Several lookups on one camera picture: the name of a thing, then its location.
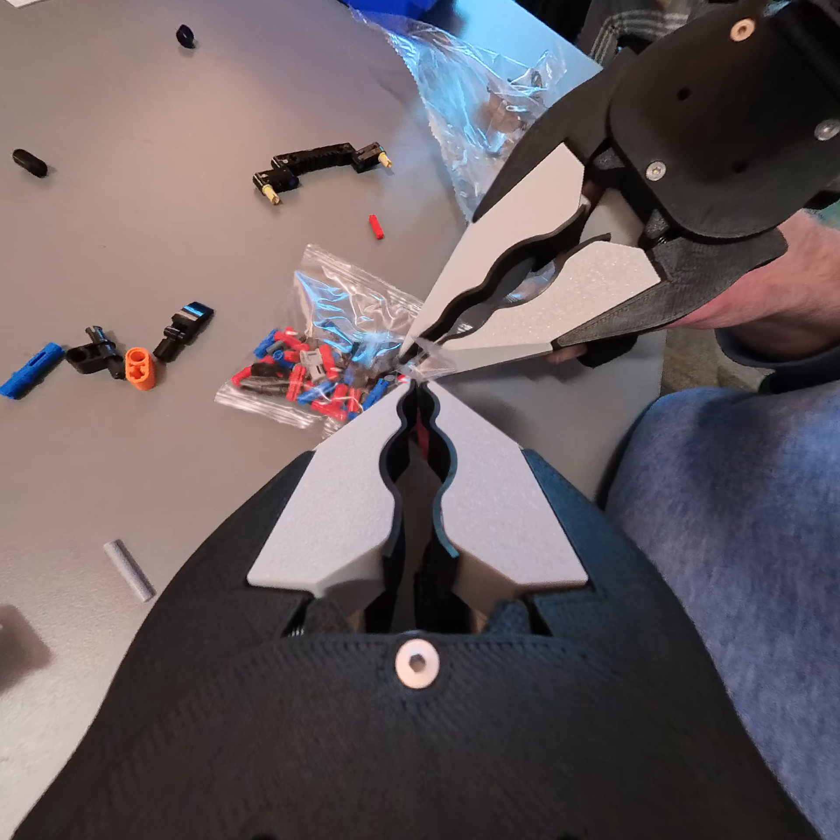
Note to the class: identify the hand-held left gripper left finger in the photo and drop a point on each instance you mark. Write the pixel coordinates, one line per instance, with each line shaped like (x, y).
(328, 518)

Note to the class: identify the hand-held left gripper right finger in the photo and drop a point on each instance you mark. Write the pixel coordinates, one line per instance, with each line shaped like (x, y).
(508, 518)

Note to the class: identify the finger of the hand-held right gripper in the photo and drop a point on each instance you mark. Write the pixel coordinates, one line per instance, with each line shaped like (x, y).
(577, 302)
(518, 210)

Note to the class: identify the large clear plastic bag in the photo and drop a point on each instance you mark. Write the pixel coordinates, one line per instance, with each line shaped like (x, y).
(485, 98)

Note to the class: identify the small clear bag lego pins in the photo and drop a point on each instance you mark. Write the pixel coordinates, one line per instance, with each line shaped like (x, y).
(328, 308)

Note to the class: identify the red lego pin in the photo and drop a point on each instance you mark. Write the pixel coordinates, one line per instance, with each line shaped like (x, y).
(376, 227)

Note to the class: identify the grey lego axle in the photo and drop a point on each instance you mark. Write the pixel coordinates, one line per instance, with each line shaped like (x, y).
(129, 571)

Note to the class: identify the black lego rack assembly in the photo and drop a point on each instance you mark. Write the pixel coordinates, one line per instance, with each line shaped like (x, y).
(315, 161)

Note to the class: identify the black curved lego piece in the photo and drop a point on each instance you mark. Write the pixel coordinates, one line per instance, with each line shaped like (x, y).
(184, 331)

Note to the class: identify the orange lego connector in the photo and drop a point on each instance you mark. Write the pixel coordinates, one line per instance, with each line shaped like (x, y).
(139, 369)

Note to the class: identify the black lego pin connector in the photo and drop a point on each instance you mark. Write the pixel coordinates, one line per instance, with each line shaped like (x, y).
(92, 354)

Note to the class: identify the blue lego pin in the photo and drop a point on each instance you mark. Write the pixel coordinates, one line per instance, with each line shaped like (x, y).
(29, 373)

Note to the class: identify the black lego bush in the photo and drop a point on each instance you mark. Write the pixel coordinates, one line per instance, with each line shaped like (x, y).
(29, 163)
(186, 36)

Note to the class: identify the person's right hand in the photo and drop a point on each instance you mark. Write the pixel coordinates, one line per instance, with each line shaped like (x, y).
(774, 289)

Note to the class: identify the blue storage bin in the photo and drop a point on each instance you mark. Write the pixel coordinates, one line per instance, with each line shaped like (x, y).
(400, 6)

